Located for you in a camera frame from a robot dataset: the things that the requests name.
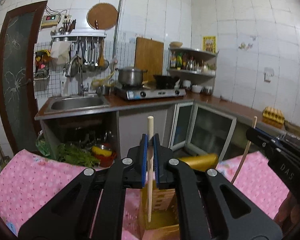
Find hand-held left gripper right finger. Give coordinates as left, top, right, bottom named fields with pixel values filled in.
left=152, top=133, right=283, bottom=240

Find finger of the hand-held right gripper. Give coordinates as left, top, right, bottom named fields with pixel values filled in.
left=246, top=128, right=275, bottom=155
left=254, top=127, right=290, bottom=143

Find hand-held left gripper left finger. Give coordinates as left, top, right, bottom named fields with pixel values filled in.
left=18, top=134, right=149, bottom=240

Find wooden chopstick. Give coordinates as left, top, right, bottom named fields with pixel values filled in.
left=230, top=116, right=258, bottom=183
left=147, top=116, right=154, bottom=223

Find golden perforated utensil holder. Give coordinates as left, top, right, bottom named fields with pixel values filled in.
left=139, top=153, right=219, bottom=240

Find row of hanging metal utensils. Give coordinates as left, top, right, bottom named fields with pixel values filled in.
left=76, top=37, right=98, bottom=72

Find bundle of utensils in cup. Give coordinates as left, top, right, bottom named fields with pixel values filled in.
left=62, top=19, right=77, bottom=34

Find person's right hand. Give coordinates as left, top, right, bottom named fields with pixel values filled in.
left=275, top=192, right=300, bottom=230

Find egg carton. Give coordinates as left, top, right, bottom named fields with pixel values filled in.
left=262, top=106, right=285, bottom=124

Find brown board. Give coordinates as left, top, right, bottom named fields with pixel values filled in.
left=284, top=121, right=300, bottom=136

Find red bowl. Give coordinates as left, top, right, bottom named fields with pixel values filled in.
left=95, top=150, right=117, bottom=167

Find yellow bowl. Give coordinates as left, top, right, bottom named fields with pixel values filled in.
left=91, top=144, right=113, bottom=157

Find narrow glass cabinet door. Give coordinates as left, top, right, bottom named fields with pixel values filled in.
left=170, top=102, right=194, bottom=150

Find wide glass cabinet door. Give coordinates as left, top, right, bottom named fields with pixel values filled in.
left=187, top=104, right=237, bottom=160

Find pile of metal cookware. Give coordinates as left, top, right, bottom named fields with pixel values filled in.
left=65, top=127, right=114, bottom=148

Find brown kitchen counter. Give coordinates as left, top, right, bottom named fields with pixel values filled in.
left=35, top=90, right=300, bottom=140

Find steel gas stove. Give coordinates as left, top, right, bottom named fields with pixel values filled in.
left=114, top=84, right=187, bottom=101

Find green leafy vegetables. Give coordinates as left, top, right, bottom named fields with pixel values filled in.
left=57, top=142, right=100, bottom=167

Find black wok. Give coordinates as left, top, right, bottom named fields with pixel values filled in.
left=153, top=74, right=180, bottom=89

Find steel cooking pot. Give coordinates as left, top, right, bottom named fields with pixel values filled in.
left=116, top=66, right=148, bottom=87

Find stainless steel sink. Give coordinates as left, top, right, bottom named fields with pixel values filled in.
left=44, top=95, right=111, bottom=114

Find grey corner shelf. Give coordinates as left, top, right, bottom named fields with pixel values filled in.
left=167, top=46, right=218, bottom=78

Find metal faucet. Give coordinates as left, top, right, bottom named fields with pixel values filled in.
left=65, top=55, right=89, bottom=97

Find row of condiment bottles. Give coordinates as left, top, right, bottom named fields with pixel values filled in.
left=169, top=51, right=217, bottom=72

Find wooden cutting board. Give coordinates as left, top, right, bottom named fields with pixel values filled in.
left=134, top=37, right=165, bottom=82

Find wooden spatula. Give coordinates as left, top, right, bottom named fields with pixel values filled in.
left=97, top=38, right=106, bottom=67

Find pink floral cloth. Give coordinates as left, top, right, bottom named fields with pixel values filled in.
left=0, top=149, right=290, bottom=240

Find white plastic bag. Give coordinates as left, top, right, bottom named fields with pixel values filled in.
left=51, top=41, right=72, bottom=67

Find white utensil rack shelf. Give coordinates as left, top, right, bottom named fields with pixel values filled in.
left=51, top=29, right=107, bottom=42

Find brown framed glass door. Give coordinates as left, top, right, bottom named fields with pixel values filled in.
left=0, top=0, right=48, bottom=155

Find round wooden board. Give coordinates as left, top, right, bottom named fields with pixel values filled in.
left=87, top=2, right=118, bottom=30

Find beige controller box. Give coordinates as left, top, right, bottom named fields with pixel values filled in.
left=41, top=15, right=59, bottom=30

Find white wall socket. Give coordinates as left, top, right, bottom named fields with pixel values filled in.
left=263, top=67, right=275, bottom=83

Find wall stickers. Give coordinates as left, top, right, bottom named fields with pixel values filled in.
left=238, top=35, right=257, bottom=50

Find yellow hose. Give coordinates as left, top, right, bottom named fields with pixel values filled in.
left=91, top=67, right=115, bottom=87

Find yellow wall poster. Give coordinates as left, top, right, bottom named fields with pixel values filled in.
left=202, top=36, right=217, bottom=53

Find wire basket with sponges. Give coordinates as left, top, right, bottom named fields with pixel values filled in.
left=34, top=50, right=52, bottom=80

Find grey wall pipe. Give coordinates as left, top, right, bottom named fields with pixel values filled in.
left=114, top=0, right=129, bottom=68

